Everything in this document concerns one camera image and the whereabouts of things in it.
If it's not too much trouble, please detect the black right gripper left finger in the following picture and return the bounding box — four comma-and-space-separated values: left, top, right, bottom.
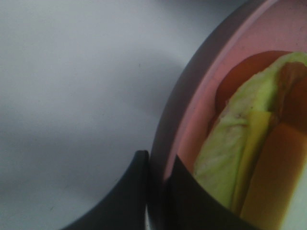
64, 150, 149, 230

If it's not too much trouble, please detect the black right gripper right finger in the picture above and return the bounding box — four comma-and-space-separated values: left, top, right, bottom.
165, 157, 256, 230

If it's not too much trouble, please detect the pink round plate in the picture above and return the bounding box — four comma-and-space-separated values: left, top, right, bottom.
148, 0, 307, 230

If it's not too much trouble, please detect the toast sandwich with lettuce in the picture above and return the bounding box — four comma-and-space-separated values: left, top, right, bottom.
193, 51, 307, 230

